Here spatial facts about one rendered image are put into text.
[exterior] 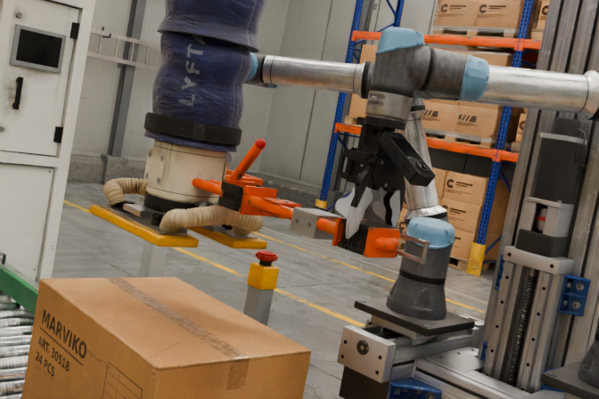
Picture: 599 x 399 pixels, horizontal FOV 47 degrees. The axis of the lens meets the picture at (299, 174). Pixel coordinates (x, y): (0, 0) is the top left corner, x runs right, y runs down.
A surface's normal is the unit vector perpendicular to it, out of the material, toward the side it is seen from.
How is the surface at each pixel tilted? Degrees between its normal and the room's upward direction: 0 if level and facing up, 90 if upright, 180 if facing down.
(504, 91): 110
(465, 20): 90
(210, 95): 75
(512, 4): 90
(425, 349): 90
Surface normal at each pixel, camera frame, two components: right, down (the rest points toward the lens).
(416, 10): -0.68, -0.07
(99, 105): 0.72, 0.18
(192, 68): -0.17, 0.36
